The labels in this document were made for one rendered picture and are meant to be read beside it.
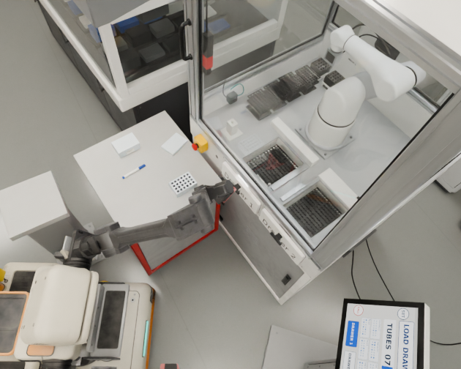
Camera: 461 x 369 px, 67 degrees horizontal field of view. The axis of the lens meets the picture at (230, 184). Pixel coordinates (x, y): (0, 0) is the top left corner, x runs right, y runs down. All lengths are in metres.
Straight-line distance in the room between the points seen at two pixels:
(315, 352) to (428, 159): 1.80
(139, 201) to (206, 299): 0.91
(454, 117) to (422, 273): 2.21
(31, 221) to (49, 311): 0.92
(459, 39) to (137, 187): 1.51
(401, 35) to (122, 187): 1.49
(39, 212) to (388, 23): 1.70
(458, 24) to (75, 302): 1.16
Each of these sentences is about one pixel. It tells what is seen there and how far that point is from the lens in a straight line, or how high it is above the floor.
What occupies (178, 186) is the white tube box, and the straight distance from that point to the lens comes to 1.83.
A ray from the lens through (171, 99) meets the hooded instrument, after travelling 2.31.
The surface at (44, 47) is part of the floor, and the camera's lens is 3.98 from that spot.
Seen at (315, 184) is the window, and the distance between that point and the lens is 1.23.
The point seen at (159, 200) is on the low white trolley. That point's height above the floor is 0.76.
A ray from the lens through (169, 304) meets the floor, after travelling 2.44.
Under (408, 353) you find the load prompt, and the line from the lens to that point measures 1.41.
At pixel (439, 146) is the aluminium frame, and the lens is 0.83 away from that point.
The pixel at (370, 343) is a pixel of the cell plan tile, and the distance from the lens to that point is 1.47.
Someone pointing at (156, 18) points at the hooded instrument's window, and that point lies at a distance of 1.90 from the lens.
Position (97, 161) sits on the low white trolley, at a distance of 2.02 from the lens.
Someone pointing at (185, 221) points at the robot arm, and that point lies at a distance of 0.97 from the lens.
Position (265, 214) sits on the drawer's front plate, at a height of 0.92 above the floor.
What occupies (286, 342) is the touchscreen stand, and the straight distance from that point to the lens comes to 2.42.
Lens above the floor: 2.40
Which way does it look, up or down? 61 degrees down
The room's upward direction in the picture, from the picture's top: 8 degrees clockwise
